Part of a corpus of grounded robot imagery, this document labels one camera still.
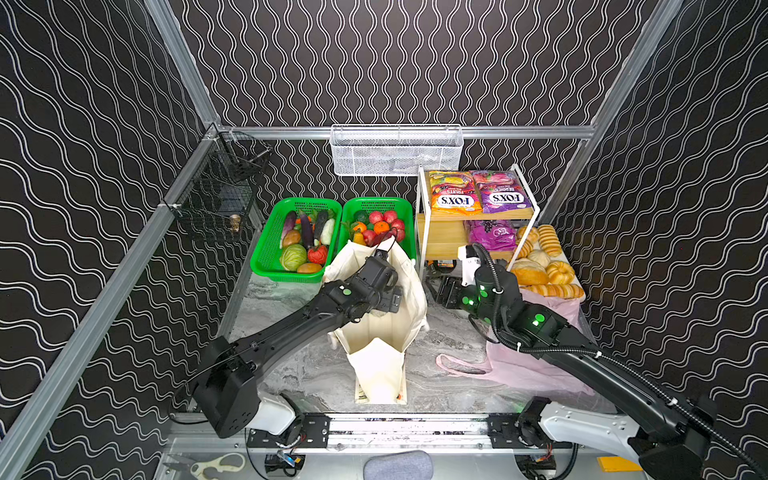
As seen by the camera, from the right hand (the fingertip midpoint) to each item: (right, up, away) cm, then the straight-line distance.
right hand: (433, 280), depth 71 cm
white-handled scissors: (-52, -43, -3) cm, 68 cm away
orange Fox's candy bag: (+7, +23, +7) cm, 24 cm away
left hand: (-10, -4, +9) cm, 14 cm away
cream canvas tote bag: (-13, -12, -12) cm, 21 cm away
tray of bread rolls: (+42, +2, +31) cm, 52 cm away
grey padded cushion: (-6, -41, -4) cm, 42 cm away
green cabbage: (-42, +6, +29) cm, 52 cm away
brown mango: (-37, +2, +28) cm, 46 cm away
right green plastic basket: (-6, +26, +47) cm, 54 cm away
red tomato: (-35, +6, +32) cm, 47 cm away
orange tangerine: (-13, +16, +41) cm, 46 cm away
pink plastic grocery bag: (+25, -24, +8) cm, 36 cm away
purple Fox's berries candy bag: (+19, +23, +7) cm, 30 cm away
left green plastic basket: (-44, +11, +39) cm, 59 cm away
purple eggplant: (-41, +14, +42) cm, 60 cm away
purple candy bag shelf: (+22, +12, +18) cm, 31 cm away
